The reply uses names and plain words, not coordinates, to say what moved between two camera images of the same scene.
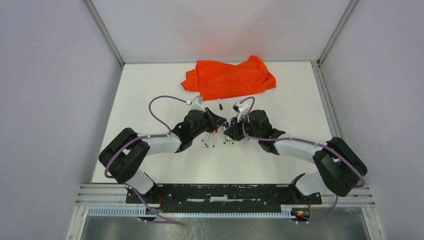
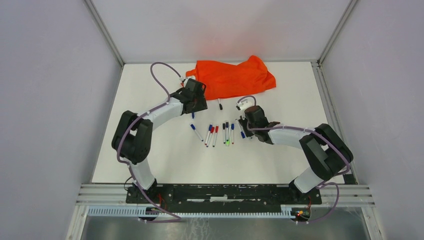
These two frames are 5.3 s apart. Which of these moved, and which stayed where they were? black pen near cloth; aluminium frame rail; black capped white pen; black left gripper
Moved: black left gripper
Stayed: black capped white pen; black pen near cloth; aluminium frame rail
